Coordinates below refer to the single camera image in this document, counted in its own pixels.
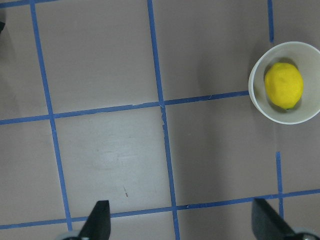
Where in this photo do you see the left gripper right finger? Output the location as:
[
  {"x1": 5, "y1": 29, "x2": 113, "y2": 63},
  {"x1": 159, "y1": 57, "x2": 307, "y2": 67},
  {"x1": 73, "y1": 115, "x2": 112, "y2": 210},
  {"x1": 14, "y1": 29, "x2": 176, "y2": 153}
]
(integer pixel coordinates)
[{"x1": 251, "y1": 198, "x2": 300, "y2": 240}]

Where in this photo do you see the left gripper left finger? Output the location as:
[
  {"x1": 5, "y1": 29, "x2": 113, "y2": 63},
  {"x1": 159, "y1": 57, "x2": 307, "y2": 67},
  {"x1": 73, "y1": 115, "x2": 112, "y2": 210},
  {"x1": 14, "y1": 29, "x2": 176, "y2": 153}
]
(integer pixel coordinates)
[{"x1": 77, "y1": 200, "x2": 111, "y2": 240}]

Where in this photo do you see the yellow lemon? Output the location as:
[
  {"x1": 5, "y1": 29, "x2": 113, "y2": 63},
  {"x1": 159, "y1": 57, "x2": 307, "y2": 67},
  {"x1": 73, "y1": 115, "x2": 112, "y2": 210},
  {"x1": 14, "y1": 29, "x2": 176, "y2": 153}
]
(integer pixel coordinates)
[{"x1": 264, "y1": 62, "x2": 304, "y2": 110}]

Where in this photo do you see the cream bowl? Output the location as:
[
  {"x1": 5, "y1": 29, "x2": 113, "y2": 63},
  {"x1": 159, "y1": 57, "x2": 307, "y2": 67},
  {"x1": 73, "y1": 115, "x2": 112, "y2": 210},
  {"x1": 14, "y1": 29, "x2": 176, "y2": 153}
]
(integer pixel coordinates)
[{"x1": 248, "y1": 41, "x2": 320, "y2": 125}]

